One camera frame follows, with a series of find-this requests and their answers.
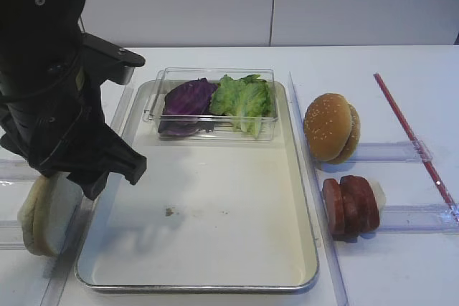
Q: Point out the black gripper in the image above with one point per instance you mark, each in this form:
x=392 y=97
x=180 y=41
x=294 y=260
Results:
x=69 y=134

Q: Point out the white bread slice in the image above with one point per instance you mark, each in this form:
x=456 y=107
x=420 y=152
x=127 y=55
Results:
x=57 y=200

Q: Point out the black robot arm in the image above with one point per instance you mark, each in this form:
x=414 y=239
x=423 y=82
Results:
x=41 y=49

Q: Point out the rear bread slice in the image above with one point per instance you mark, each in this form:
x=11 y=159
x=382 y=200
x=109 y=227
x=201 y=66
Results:
x=25 y=216

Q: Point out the green lettuce leaf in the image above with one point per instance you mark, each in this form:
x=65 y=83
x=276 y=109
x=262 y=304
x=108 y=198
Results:
x=247 y=99

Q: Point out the front meat patty slice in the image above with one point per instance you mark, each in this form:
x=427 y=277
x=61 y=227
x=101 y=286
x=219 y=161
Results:
x=334 y=206

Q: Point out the meat patty slice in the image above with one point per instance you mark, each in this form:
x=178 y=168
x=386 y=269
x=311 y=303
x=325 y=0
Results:
x=334 y=206
x=360 y=190
x=351 y=212

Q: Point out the middle meat patty slice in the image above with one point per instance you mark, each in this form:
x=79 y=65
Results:
x=351 y=212

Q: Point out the rear meat patty slice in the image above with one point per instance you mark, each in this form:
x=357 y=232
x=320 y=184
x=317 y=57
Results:
x=360 y=190

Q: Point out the clear holder upper left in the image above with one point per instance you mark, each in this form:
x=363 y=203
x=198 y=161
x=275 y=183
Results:
x=14 y=171

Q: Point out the clear holder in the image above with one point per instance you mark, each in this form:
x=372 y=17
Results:
x=419 y=219
x=399 y=152
x=14 y=171
x=11 y=235

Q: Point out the purple cabbage leaf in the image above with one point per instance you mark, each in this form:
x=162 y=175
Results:
x=189 y=98

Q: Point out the clear plastic container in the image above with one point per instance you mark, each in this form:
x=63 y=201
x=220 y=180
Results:
x=222 y=128

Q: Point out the cream metal tray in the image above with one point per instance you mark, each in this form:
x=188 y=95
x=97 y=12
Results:
x=214 y=216

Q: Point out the clear holder lower left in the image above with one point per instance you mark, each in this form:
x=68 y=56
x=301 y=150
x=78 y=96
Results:
x=11 y=235

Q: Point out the sesame burger bun top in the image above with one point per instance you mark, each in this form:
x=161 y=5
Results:
x=327 y=126

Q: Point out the burger bun bottom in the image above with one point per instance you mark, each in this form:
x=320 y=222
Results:
x=353 y=139

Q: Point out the white onion slice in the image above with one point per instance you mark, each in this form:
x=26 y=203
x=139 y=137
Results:
x=379 y=195

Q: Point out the clear holder upper right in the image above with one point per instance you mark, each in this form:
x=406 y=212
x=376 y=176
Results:
x=399 y=152

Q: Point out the clear holder lower right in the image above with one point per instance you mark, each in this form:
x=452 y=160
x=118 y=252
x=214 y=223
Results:
x=419 y=219

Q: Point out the red plastic rod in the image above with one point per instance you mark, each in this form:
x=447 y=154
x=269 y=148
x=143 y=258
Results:
x=428 y=164

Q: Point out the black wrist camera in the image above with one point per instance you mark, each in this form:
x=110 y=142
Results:
x=103 y=60

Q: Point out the clear rail left of tray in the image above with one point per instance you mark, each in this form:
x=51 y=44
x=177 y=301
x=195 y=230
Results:
x=117 y=99

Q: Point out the clear rail of tray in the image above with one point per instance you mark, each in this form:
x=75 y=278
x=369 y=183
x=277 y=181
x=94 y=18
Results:
x=117 y=99
x=323 y=239

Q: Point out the clear rail right of tray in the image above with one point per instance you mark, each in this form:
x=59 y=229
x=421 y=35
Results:
x=323 y=239

